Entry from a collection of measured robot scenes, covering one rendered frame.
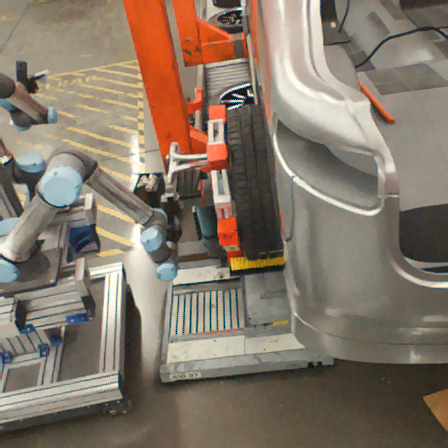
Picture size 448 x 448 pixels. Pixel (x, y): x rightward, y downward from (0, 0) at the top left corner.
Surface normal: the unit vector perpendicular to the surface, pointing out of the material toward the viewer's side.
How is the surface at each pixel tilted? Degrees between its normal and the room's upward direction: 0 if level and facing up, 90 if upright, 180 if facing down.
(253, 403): 0
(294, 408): 0
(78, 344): 0
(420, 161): 22
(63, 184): 86
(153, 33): 90
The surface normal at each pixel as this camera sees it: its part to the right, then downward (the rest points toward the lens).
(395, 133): -0.12, -0.52
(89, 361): -0.14, -0.77
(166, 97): 0.03, 0.62
